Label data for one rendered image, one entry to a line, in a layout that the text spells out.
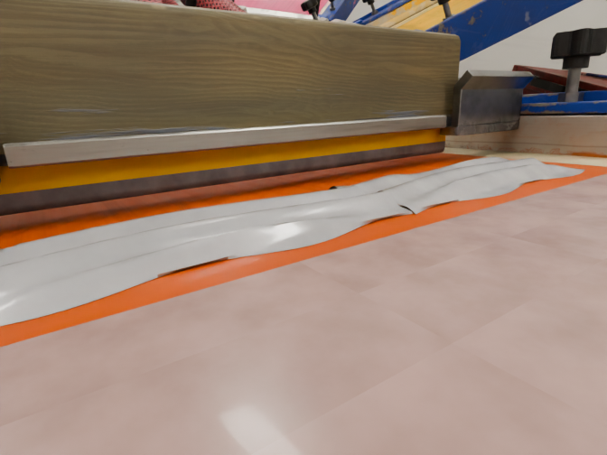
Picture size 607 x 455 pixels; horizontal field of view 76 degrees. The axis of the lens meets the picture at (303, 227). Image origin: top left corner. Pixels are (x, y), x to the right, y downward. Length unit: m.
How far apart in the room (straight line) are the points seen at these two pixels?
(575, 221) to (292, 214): 0.12
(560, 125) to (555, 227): 0.25
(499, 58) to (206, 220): 2.39
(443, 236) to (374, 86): 0.17
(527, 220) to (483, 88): 0.22
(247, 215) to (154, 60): 0.10
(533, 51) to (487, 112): 2.03
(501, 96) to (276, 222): 0.30
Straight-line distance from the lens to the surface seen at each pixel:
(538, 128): 0.44
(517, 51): 2.46
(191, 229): 0.16
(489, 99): 0.40
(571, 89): 0.45
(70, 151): 0.21
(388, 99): 0.32
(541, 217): 0.20
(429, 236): 0.16
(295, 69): 0.27
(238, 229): 0.16
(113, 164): 0.24
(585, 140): 0.42
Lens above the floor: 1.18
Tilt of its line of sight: 29 degrees down
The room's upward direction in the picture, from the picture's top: 7 degrees clockwise
